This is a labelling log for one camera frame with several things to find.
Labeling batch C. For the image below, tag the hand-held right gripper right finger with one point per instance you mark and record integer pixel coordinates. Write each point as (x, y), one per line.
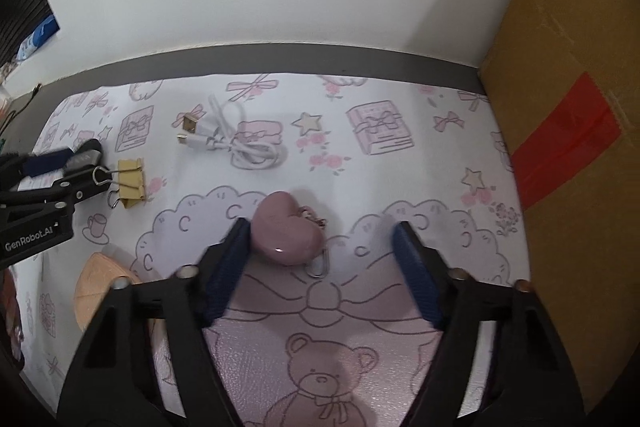
(417, 272)

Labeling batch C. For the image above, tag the yellow binder clip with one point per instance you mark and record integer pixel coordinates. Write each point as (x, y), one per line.
(131, 184)

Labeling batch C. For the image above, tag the orange makeup puff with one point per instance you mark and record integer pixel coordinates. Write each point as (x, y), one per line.
(97, 294)

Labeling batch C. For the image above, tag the brown cardboard box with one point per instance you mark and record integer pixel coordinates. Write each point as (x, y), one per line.
(575, 32)

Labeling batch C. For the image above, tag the blue tissue package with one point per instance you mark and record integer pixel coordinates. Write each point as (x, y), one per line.
(37, 37)

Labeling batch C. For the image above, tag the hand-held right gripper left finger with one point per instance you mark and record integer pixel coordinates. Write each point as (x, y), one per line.
(227, 272)

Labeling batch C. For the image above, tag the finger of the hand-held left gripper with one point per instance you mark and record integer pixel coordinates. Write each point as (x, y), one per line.
(75, 191)
(47, 163)

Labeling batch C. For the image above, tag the person's left hand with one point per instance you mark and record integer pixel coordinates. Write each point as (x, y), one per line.
(10, 312)

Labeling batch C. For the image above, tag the pink printed desk mat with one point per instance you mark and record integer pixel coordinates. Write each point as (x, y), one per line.
(350, 157)

